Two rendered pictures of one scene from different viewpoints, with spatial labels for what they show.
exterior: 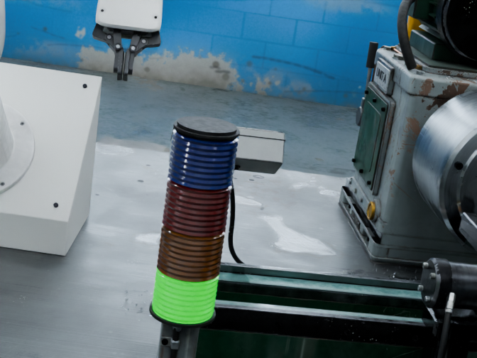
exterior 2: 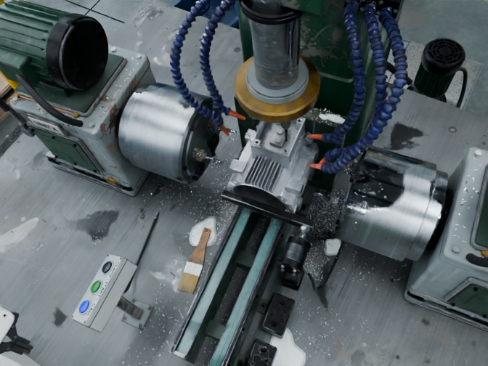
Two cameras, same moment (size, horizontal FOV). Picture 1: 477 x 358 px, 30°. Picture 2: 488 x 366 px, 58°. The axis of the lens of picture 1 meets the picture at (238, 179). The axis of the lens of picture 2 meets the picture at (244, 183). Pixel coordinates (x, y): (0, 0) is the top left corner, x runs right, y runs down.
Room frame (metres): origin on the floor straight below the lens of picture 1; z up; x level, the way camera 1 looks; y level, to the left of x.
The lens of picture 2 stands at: (0.83, 0.04, 2.06)
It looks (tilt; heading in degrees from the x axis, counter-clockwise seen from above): 62 degrees down; 309
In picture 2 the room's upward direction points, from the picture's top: 10 degrees counter-clockwise
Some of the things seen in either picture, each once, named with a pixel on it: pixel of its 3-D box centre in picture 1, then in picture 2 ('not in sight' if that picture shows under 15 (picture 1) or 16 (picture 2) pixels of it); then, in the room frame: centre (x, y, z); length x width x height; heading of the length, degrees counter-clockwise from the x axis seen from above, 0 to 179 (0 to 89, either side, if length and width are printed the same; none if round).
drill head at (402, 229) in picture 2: not in sight; (399, 206); (0.81, -0.50, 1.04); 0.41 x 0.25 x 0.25; 7
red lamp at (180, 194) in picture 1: (196, 202); not in sight; (0.78, 0.03, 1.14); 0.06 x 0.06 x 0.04
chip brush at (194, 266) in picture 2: not in sight; (197, 259); (1.26, -0.19, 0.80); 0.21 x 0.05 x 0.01; 104
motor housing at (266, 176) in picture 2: not in sight; (273, 170); (1.14, -0.46, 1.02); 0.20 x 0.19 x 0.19; 97
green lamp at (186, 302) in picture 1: (184, 290); not in sight; (0.78, 0.03, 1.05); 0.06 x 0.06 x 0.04
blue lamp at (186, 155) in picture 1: (203, 156); not in sight; (0.78, 0.03, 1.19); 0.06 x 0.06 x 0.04
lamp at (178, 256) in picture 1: (190, 247); not in sight; (0.78, 0.03, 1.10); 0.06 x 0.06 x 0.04
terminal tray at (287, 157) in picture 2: not in sight; (278, 139); (1.15, -0.50, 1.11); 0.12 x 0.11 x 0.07; 97
